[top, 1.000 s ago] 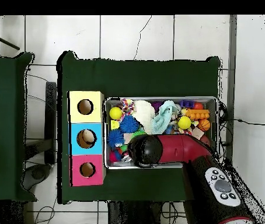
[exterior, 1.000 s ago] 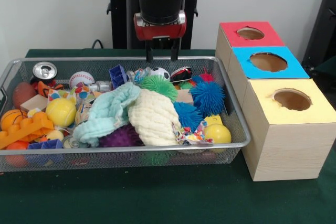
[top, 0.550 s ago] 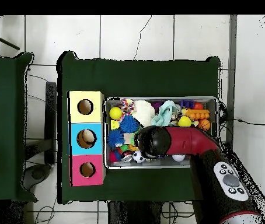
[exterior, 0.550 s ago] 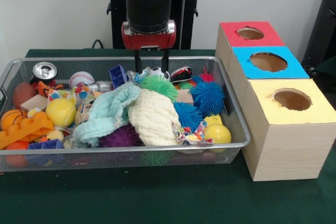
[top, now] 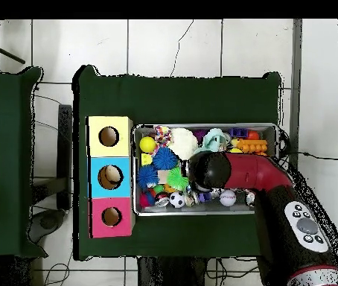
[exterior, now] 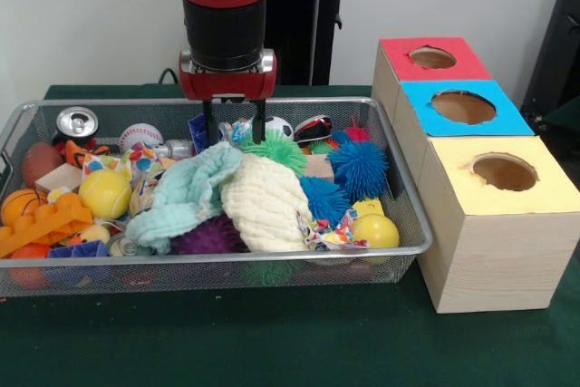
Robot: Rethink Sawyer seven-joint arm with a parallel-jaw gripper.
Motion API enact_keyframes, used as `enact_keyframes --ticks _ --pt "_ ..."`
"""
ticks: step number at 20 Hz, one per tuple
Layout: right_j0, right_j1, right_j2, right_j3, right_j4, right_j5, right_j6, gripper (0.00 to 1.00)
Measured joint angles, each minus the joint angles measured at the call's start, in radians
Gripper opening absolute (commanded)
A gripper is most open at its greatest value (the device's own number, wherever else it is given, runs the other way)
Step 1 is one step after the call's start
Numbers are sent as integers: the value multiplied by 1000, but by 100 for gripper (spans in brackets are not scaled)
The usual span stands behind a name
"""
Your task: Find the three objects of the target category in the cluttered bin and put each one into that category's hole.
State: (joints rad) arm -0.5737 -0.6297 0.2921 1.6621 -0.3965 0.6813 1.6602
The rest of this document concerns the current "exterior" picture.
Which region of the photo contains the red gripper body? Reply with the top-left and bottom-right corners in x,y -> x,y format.
179,49 -> 277,102

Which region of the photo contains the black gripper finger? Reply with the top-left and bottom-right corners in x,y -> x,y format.
201,99 -> 219,146
251,99 -> 267,145

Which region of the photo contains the blue and white packet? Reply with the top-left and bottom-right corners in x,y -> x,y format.
218,116 -> 255,144

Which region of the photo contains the silver mesh bin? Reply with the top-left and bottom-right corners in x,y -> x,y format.
0,96 -> 434,300

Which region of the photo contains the wooden box with three holes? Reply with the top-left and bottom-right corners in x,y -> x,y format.
371,35 -> 580,314

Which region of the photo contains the green spiky ball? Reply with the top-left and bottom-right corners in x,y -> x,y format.
238,129 -> 309,179

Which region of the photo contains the mint green cloth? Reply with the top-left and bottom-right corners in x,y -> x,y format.
125,140 -> 244,256

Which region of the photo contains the white baseball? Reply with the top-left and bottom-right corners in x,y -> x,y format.
119,122 -> 164,155

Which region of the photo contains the cream white cloth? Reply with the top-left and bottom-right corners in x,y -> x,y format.
220,150 -> 314,253

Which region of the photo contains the large blue spiky ball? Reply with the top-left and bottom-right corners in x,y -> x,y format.
325,140 -> 390,205

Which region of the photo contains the yellow tennis ball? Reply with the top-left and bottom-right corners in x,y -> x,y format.
78,169 -> 133,220

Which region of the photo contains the silver topped soda can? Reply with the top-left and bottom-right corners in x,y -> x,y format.
51,106 -> 100,148

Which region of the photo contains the brown toy football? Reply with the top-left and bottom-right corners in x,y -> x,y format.
21,141 -> 64,189

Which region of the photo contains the orange toy building brick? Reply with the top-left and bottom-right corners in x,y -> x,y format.
0,191 -> 95,259

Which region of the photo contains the orange toy basketball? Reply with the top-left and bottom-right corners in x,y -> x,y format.
0,188 -> 50,227

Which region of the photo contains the dark green side table cloth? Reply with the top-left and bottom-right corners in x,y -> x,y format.
541,99 -> 580,134

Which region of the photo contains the black chair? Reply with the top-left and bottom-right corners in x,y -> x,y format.
519,0 -> 580,134

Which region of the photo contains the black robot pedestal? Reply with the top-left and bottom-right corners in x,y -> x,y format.
265,0 -> 366,86

